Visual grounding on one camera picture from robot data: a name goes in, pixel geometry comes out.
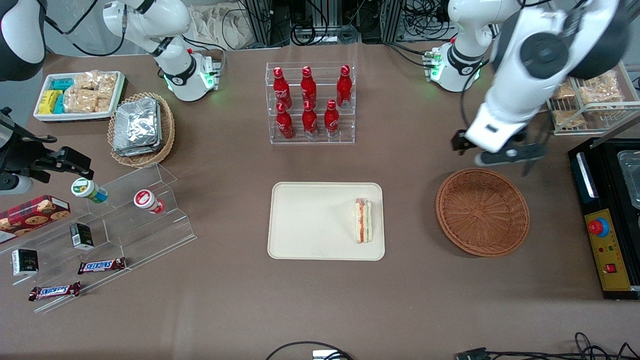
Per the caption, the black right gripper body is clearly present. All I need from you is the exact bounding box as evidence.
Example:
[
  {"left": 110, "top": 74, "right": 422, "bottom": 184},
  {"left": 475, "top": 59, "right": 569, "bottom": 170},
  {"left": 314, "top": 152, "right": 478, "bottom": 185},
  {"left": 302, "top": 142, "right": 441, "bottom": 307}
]
[{"left": 31, "top": 146, "right": 95, "bottom": 184}]

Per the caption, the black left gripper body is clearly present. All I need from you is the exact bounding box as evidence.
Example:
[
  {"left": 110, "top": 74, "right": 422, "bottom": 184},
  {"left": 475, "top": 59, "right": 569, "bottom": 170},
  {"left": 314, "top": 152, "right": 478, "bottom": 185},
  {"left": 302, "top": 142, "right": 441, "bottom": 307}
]
[{"left": 451, "top": 128, "right": 475, "bottom": 153}]

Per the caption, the triangle sandwich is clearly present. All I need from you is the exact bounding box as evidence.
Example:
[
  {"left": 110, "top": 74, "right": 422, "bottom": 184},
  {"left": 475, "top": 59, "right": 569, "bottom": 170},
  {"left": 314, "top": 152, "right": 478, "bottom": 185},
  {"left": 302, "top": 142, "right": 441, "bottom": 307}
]
[{"left": 353, "top": 197, "right": 374, "bottom": 245}]

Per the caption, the white rectangular snack tray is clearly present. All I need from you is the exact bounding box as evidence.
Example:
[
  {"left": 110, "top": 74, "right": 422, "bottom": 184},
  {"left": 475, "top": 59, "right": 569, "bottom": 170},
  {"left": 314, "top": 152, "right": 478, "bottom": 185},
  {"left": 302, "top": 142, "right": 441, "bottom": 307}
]
[{"left": 33, "top": 70, "right": 126, "bottom": 124}]

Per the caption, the brown wicker basket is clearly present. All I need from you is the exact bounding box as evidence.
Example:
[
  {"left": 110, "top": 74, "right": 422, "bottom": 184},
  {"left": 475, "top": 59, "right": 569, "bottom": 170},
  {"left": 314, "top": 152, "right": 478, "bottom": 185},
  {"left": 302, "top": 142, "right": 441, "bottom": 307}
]
[{"left": 435, "top": 168, "right": 531, "bottom": 258}]

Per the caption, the light wicker basket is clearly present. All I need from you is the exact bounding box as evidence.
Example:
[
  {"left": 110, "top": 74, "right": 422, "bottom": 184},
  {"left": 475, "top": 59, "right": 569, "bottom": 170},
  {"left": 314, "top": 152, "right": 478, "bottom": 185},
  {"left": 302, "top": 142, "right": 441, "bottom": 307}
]
[{"left": 107, "top": 92, "right": 176, "bottom": 168}]

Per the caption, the beige plastic tray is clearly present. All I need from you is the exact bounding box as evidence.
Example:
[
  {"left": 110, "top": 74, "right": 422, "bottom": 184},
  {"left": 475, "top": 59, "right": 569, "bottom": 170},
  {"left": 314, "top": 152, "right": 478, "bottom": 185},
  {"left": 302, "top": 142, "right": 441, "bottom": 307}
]
[{"left": 267, "top": 181, "right": 386, "bottom": 262}]

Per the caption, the green lid yogurt cup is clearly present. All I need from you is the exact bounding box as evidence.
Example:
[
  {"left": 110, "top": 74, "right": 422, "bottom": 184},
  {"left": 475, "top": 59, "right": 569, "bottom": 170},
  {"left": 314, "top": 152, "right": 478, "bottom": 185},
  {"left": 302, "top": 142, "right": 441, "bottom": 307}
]
[{"left": 70, "top": 177, "right": 109, "bottom": 204}]

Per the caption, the rice cracker bag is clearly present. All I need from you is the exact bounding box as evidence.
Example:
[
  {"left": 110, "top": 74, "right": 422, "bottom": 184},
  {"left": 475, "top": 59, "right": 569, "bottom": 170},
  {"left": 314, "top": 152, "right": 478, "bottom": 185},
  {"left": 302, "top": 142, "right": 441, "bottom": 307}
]
[
  {"left": 63, "top": 88, "right": 99, "bottom": 114},
  {"left": 551, "top": 109, "right": 587, "bottom": 129},
  {"left": 73, "top": 71, "right": 119, "bottom": 99},
  {"left": 552, "top": 81, "right": 577, "bottom": 100},
  {"left": 579, "top": 70, "right": 624, "bottom": 106}
]

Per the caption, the yellow snack packet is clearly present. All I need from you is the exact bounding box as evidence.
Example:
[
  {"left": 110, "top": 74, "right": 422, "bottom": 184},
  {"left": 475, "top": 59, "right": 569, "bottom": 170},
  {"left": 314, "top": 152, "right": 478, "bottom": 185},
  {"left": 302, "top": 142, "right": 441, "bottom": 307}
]
[{"left": 38, "top": 89, "right": 62, "bottom": 115}]

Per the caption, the red cookie box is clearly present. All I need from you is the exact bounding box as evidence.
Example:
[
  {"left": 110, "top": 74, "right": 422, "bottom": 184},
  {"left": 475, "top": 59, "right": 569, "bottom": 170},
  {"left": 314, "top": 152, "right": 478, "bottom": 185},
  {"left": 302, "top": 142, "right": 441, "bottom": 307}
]
[{"left": 0, "top": 194, "right": 71, "bottom": 245}]

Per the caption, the silver foil pack stack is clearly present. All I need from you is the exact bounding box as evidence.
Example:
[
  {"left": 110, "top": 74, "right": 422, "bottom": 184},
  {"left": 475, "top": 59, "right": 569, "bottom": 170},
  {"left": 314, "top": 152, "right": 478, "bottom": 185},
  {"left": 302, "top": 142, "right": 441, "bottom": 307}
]
[{"left": 112, "top": 97, "right": 164, "bottom": 157}]

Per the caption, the small black carton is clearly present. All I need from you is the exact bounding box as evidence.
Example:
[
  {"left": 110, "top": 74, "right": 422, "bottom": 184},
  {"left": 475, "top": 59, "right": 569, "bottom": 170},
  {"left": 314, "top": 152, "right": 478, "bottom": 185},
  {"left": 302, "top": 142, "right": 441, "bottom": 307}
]
[
  {"left": 69, "top": 222, "right": 95, "bottom": 251},
  {"left": 11, "top": 248, "right": 40, "bottom": 277}
]

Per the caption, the black control box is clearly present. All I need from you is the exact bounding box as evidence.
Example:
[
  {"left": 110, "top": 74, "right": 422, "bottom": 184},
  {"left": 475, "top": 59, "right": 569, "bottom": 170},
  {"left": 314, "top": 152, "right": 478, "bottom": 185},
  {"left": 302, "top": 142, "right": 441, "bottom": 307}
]
[{"left": 567, "top": 137, "right": 640, "bottom": 301}]

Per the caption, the red lid yogurt cup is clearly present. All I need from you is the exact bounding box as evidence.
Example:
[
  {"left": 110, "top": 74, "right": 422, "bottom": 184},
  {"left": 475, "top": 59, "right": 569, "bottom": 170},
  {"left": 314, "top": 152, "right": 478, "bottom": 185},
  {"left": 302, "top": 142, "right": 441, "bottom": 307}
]
[{"left": 133, "top": 188, "right": 166, "bottom": 215}]

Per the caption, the clear acrylic step display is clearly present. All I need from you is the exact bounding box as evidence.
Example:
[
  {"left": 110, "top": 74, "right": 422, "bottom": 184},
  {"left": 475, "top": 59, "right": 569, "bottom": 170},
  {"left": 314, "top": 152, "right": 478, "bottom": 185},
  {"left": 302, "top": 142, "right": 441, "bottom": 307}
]
[{"left": 0, "top": 162, "right": 198, "bottom": 314}]

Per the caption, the clear plastic container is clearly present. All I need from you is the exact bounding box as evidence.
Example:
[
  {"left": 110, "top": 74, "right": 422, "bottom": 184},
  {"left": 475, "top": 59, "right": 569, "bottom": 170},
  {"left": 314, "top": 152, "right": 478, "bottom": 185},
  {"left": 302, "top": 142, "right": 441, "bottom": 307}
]
[{"left": 617, "top": 149, "right": 640, "bottom": 210}]

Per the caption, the red emergency stop button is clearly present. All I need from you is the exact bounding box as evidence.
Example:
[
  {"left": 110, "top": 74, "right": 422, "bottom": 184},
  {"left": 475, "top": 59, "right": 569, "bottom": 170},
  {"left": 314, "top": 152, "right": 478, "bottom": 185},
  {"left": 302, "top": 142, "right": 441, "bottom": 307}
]
[{"left": 587, "top": 217, "right": 611, "bottom": 239}]

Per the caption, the snickers chocolate bar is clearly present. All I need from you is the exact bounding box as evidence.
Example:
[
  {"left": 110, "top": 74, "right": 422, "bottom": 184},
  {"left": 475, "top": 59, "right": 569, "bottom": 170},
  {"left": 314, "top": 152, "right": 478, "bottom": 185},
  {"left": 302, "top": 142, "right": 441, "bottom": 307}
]
[
  {"left": 28, "top": 281, "right": 82, "bottom": 302},
  {"left": 77, "top": 257, "right": 127, "bottom": 276}
]

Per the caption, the yellow control panel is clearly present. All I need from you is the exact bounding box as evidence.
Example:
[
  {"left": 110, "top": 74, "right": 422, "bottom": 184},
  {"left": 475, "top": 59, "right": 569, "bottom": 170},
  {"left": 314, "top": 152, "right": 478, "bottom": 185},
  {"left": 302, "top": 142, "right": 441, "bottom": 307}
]
[{"left": 583, "top": 208, "right": 634, "bottom": 292}]

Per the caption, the red cola bottle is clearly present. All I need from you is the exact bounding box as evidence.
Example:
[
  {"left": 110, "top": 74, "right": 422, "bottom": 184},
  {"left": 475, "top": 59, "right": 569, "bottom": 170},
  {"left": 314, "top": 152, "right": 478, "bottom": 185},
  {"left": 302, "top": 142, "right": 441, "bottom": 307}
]
[
  {"left": 276, "top": 102, "right": 295, "bottom": 140},
  {"left": 272, "top": 67, "right": 292, "bottom": 110},
  {"left": 324, "top": 99, "right": 340, "bottom": 139},
  {"left": 336, "top": 64, "right": 353, "bottom": 109},
  {"left": 302, "top": 100, "right": 319, "bottom": 139},
  {"left": 300, "top": 65, "right": 317, "bottom": 108}
]

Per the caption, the clear acrylic bottle rack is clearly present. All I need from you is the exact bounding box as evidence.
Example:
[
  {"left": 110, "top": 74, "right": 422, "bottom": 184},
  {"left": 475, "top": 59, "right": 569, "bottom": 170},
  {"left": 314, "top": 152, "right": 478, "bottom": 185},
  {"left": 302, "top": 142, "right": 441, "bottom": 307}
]
[{"left": 265, "top": 61, "right": 357, "bottom": 146}]

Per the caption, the beige cloth bag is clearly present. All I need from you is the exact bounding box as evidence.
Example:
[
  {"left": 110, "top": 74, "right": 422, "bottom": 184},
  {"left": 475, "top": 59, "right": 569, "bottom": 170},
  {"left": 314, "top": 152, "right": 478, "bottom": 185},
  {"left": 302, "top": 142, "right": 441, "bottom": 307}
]
[{"left": 189, "top": 4, "right": 253, "bottom": 51}]

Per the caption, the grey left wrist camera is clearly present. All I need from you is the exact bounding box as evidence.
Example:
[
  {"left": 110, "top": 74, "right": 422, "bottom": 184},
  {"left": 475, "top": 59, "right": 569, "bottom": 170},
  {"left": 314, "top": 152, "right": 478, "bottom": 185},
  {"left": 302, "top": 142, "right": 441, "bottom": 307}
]
[{"left": 473, "top": 143, "right": 547, "bottom": 168}]

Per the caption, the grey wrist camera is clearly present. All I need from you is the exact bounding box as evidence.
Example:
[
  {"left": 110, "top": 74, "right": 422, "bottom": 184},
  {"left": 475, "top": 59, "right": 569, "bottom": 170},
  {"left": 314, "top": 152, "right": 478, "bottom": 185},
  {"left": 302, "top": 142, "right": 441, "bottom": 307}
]
[
  {"left": 473, "top": 143, "right": 547, "bottom": 168},
  {"left": 0, "top": 172, "right": 35, "bottom": 196}
]

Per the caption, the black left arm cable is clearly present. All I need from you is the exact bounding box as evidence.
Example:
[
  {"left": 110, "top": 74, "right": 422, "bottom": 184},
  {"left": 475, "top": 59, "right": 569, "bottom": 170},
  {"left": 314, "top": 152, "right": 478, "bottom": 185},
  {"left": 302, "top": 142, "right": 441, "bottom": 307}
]
[{"left": 459, "top": 59, "right": 491, "bottom": 132}]

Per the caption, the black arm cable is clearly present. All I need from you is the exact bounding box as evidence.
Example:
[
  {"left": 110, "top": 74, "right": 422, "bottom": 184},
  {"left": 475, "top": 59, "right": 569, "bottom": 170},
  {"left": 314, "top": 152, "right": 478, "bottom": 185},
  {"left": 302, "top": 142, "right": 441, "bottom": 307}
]
[
  {"left": 44, "top": 0, "right": 127, "bottom": 57},
  {"left": 459, "top": 59, "right": 491, "bottom": 132}
]

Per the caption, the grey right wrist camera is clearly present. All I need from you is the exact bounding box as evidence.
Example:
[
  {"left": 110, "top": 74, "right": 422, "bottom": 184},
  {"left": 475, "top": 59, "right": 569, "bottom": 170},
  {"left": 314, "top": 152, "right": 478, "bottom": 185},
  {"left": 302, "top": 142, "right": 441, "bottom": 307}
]
[{"left": 0, "top": 172, "right": 35, "bottom": 196}]

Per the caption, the white wire rack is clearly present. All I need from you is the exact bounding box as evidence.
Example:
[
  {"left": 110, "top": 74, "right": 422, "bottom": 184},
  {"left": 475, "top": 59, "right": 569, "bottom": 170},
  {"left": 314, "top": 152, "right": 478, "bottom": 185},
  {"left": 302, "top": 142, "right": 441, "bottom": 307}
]
[{"left": 545, "top": 59, "right": 640, "bottom": 136}]

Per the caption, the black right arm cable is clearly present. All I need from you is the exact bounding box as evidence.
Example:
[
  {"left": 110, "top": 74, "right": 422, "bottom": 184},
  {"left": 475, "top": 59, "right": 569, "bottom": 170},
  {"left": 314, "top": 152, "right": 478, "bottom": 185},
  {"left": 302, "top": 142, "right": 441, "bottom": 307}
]
[{"left": 44, "top": 0, "right": 127, "bottom": 57}]

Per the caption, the black cable bundle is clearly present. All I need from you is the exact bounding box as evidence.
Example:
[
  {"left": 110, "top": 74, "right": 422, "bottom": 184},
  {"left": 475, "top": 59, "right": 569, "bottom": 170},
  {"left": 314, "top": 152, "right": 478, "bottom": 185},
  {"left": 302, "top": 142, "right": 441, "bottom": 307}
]
[{"left": 455, "top": 332, "right": 640, "bottom": 360}]

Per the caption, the black cable loop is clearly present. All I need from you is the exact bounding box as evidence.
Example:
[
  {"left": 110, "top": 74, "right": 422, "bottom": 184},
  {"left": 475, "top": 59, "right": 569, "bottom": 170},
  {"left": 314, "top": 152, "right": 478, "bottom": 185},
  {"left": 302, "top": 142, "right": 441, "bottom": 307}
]
[{"left": 264, "top": 341, "right": 357, "bottom": 360}]

